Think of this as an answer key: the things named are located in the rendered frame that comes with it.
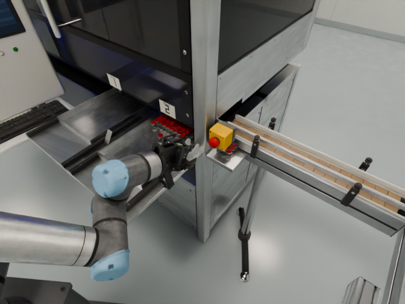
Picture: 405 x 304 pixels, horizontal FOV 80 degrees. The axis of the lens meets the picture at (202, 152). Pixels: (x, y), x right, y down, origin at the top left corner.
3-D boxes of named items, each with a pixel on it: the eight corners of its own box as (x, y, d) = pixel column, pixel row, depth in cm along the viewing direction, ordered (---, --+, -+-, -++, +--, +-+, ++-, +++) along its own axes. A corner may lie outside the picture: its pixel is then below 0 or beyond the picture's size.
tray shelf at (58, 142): (113, 91, 136) (112, 88, 135) (213, 145, 106) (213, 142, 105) (26, 137, 110) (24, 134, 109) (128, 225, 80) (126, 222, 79)
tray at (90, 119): (117, 91, 133) (116, 85, 130) (150, 108, 122) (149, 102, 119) (59, 122, 114) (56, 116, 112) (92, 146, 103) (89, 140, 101)
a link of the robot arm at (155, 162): (147, 188, 60) (126, 171, 63) (160, 182, 63) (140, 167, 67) (153, 162, 57) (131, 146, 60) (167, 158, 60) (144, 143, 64)
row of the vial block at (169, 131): (158, 125, 112) (156, 117, 109) (187, 142, 105) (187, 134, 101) (155, 127, 111) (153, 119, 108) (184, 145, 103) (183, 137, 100)
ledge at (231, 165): (225, 140, 109) (225, 136, 107) (250, 152, 103) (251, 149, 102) (206, 158, 101) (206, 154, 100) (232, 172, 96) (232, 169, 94)
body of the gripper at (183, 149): (196, 144, 69) (167, 154, 59) (188, 169, 73) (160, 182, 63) (176, 133, 72) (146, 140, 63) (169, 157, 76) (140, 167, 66)
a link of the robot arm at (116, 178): (84, 182, 54) (94, 156, 50) (124, 169, 63) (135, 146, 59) (104, 209, 52) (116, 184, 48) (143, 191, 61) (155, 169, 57)
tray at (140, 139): (160, 117, 117) (158, 111, 114) (202, 140, 106) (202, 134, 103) (99, 157, 99) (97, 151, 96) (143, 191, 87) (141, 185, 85)
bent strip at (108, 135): (111, 139, 106) (108, 128, 102) (116, 142, 105) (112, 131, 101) (82, 157, 99) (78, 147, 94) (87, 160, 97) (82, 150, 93)
